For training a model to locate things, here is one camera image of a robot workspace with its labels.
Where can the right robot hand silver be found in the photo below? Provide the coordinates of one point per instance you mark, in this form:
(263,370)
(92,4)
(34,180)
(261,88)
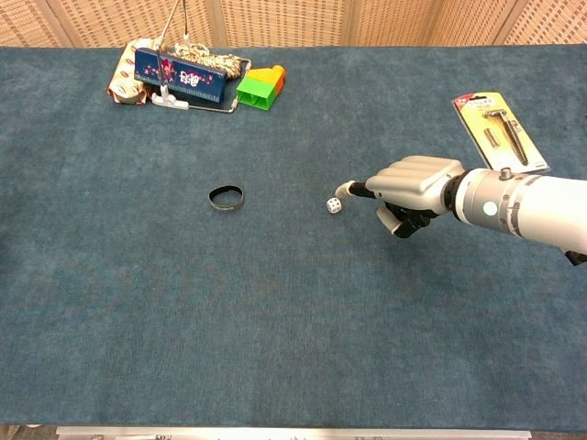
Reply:
(413,179)

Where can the yellow razor blister pack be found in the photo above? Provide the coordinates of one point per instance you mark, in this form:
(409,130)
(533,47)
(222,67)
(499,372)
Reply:
(477,124)

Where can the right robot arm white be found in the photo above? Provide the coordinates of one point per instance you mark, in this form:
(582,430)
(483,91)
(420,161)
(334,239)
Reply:
(541,206)

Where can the woven rattan folding screen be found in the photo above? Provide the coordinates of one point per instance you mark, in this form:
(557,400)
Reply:
(284,20)

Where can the white red snack packet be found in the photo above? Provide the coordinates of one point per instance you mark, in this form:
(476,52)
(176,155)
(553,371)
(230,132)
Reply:
(124,84)

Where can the dark blue printed box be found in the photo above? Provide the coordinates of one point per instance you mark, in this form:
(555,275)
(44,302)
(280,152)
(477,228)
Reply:
(202,84)

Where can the white die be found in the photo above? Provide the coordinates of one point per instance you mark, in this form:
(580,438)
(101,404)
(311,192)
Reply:
(333,206)

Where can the aluminium profile rail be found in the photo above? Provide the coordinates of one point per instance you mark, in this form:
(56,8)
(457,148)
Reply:
(293,434)

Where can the blue felt table cover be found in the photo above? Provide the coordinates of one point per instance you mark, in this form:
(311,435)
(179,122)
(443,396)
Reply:
(275,298)

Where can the orange toy block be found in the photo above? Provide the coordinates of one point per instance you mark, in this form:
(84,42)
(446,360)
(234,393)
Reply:
(275,75)

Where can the green toy block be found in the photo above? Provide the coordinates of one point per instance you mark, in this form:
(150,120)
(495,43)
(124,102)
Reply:
(254,94)

